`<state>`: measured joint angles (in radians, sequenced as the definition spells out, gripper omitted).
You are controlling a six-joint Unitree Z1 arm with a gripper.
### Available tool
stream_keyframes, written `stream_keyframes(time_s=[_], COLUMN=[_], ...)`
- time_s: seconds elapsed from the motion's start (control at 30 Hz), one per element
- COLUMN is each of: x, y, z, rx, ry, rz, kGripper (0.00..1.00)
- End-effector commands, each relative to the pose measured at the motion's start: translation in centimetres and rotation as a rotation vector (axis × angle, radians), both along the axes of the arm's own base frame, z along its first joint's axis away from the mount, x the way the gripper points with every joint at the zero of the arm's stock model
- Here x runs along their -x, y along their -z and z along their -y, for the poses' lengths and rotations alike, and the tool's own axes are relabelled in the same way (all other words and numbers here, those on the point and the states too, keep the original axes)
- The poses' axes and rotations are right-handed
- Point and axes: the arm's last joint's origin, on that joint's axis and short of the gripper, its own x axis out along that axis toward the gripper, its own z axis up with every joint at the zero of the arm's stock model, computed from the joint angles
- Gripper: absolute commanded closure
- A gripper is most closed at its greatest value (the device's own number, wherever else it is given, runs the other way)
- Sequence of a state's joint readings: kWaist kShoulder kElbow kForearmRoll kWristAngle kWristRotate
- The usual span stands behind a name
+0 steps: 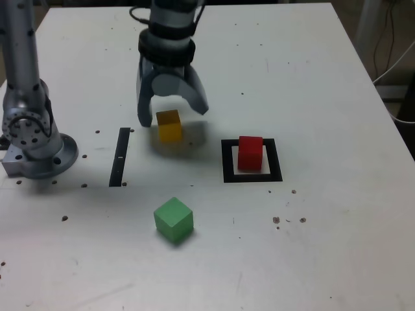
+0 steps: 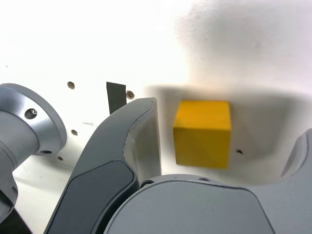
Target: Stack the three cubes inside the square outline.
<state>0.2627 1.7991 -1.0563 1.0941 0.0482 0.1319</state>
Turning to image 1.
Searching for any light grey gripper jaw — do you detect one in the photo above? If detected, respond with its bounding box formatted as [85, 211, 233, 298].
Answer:
[151, 66, 209, 117]

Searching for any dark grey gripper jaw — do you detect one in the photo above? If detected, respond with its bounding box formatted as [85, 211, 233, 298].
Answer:
[135, 58, 160, 128]

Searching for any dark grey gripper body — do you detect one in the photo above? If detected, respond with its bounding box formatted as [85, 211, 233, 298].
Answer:
[139, 58, 195, 78]

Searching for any yellow cube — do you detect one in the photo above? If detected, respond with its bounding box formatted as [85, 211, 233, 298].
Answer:
[156, 109, 183, 144]

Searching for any red cube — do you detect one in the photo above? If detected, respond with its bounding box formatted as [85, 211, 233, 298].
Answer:
[237, 135, 264, 172]

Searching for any green cube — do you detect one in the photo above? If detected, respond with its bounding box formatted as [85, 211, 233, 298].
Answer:
[153, 196, 195, 246]

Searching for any black tape square outline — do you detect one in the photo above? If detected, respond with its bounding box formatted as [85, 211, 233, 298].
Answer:
[220, 138, 283, 183]

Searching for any black tape strip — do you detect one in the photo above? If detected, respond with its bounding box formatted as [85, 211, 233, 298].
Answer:
[108, 127, 131, 188]

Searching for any thin black cable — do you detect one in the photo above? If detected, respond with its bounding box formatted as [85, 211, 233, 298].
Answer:
[372, 0, 396, 78]

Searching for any white cable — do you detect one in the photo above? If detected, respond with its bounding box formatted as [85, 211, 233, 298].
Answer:
[372, 40, 415, 86]

